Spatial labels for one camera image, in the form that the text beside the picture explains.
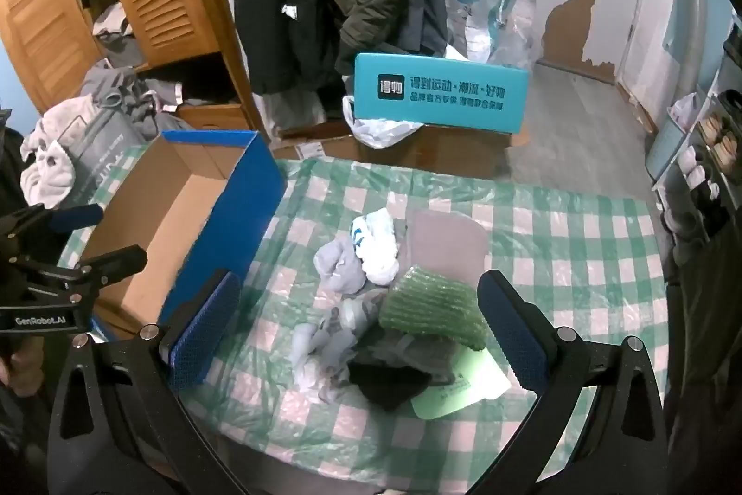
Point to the grey clothes pile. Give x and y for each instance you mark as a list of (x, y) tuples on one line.
[(124, 83)]

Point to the blue cardboard box flap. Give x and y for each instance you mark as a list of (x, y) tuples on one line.
[(255, 216)]

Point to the dark grey sock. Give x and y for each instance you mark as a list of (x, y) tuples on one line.
[(417, 356)]

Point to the shoe rack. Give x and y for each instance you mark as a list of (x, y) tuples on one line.
[(695, 193)]

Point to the person's left hand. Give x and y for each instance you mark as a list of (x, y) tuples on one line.
[(23, 364)]

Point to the small white plastic bag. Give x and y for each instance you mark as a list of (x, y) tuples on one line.
[(684, 109)]

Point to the grey brown cloth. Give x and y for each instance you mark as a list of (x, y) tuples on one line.
[(446, 245)]

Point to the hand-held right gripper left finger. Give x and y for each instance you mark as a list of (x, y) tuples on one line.
[(203, 335)]

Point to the light grey sock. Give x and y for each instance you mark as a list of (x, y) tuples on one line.
[(339, 269)]

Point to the dark grey printed bag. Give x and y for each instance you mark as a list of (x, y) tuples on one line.
[(110, 135)]

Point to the person's dark clothing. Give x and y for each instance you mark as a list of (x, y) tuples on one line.
[(707, 327)]

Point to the clear plastic wrap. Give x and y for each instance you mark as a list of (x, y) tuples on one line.
[(521, 37)]

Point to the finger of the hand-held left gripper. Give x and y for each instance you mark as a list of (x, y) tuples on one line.
[(116, 263), (75, 218)]

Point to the brown shoes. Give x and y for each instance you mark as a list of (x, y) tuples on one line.
[(719, 138)]

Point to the black sock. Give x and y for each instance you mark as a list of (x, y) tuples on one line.
[(388, 388)]

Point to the green checked tablecloth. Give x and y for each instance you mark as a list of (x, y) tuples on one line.
[(579, 251)]

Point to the pale grey patterned socks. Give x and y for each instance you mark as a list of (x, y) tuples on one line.
[(324, 350)]

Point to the white fleece cloth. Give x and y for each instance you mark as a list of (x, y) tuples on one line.
[(52, 147)]

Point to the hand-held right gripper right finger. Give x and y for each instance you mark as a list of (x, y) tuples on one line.
[(516, 335)]

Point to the green bubble wrap pouch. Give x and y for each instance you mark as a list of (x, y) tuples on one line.
[(435, 306)]

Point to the teal printed box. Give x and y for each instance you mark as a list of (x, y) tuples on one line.
[(440, 95)]

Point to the white blue printed plastic bag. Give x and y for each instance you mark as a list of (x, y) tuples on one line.
[(377, 245)]

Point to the green cloth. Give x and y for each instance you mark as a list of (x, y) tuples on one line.
[(464, 390)]

